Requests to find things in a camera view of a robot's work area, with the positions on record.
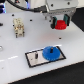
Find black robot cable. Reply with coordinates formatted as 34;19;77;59
6;0;49;14

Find blue gear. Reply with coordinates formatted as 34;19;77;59
42;46;60;61

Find beige connector block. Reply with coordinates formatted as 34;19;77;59
13;18;25;37

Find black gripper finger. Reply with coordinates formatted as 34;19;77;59
65;14;70;26
50;18;56;29

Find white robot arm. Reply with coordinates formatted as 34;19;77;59
7;0;78;29

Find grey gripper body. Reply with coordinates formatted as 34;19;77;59
44;1;78;17

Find white board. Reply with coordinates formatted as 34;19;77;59
0;12;84;84

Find peg base plate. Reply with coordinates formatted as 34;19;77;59
25;46;65;67

